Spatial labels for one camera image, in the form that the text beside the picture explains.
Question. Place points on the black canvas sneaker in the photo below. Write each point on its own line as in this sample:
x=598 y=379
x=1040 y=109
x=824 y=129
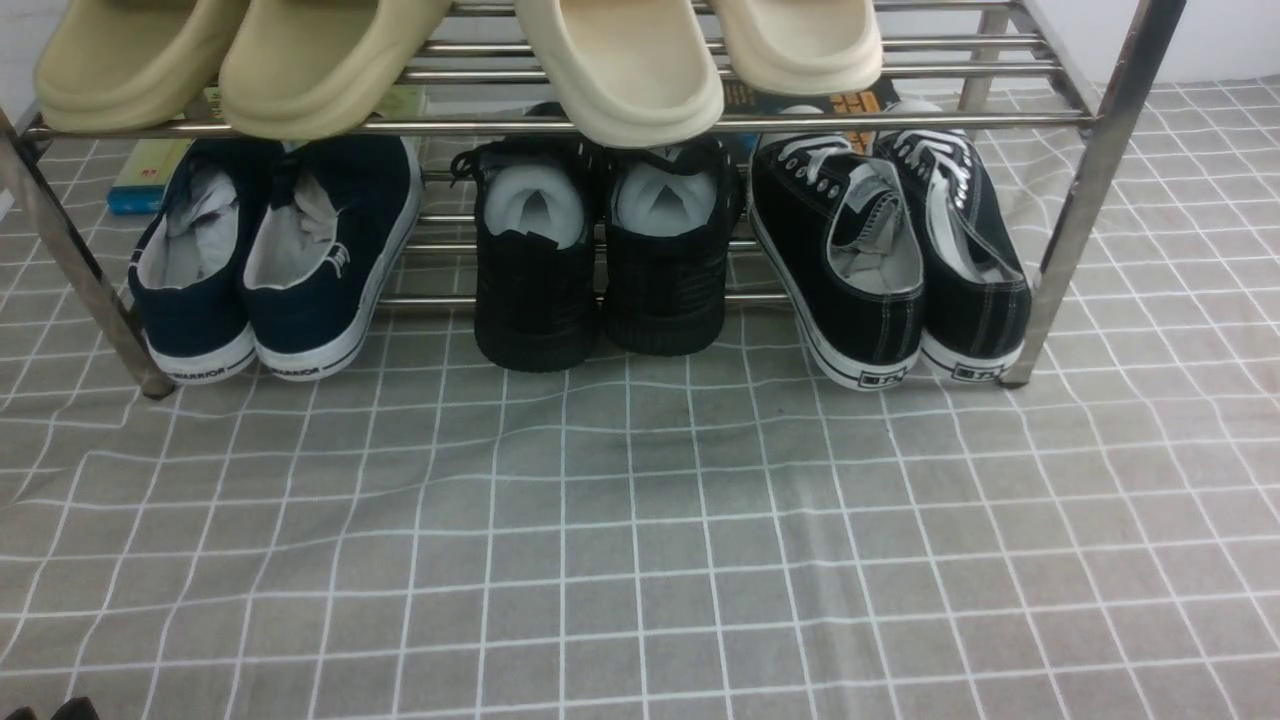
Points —
x=835 y=225
x=977 y=295

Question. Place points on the navy canvas shoe right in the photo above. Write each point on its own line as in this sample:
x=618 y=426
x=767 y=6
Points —
x=339 y=214

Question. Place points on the navy canvas shoe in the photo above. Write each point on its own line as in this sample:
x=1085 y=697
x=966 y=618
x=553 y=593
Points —
x=339 y=214
x=185 y=271

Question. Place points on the stainless steel shoe rack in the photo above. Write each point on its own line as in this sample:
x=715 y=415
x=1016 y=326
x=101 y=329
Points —
x=1013 y=40

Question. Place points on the navy canvas shoe left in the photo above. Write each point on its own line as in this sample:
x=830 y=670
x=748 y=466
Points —
x=185 y=271

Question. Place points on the black knit sneaker right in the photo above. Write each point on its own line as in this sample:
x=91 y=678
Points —
x=669 y=220

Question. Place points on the black knit sneaker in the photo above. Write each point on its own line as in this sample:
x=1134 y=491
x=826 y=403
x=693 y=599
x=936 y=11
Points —
x=535 y=212
x=669 y=220

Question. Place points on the black knit sneaker left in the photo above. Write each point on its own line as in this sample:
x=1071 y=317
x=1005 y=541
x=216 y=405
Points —
x=535 y=212

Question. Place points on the grey checked floor cloth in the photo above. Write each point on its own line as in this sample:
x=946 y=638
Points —
x=722 y=535

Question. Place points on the cream slipper centre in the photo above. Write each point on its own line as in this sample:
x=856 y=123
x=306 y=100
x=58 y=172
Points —
x=628 y=74

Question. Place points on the cream slipper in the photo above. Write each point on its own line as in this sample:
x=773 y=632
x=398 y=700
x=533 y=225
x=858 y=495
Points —
x=628 y=74
x=802 y=48

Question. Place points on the cream slipper right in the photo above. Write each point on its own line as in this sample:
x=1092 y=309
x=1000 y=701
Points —
x=802 y=48

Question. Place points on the black orange book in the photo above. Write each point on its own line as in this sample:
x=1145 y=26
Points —
x=742 y=99

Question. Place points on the tan slipper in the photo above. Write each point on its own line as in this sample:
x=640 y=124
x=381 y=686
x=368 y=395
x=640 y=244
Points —
x=115 y=65
x=302 y=70

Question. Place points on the green blue book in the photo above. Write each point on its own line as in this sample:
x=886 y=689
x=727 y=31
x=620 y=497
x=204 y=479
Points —
x=140 y=185

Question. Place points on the tan slipper far left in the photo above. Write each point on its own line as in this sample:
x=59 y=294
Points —
x=115 y=65

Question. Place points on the dark object bottom left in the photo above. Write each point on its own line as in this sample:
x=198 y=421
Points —
x=77 y=708

